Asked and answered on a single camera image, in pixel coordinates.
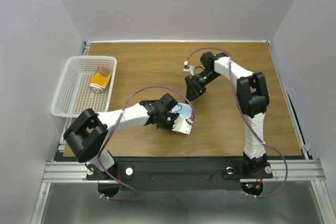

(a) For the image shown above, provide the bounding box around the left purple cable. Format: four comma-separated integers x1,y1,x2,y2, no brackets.
98,85,196,200

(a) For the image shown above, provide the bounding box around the aluminium frame rail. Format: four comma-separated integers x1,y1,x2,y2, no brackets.
43,159,326,183

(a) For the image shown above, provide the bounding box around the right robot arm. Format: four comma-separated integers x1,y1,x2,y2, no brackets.
183,51,270,177

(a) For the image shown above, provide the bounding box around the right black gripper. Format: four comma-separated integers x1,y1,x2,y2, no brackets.
185,70,221,103

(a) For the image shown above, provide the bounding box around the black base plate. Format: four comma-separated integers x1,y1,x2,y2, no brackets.
54,156,310,192

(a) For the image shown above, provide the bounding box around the white plastic basket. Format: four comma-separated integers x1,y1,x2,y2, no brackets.
50,56,117,118

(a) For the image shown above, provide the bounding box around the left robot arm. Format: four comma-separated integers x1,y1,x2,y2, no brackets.
63,93,182,179

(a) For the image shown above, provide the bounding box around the light blue towel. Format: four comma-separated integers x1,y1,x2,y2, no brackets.
171,102,193,119

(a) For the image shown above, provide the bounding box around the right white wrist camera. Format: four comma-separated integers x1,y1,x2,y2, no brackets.
183,61,197,76

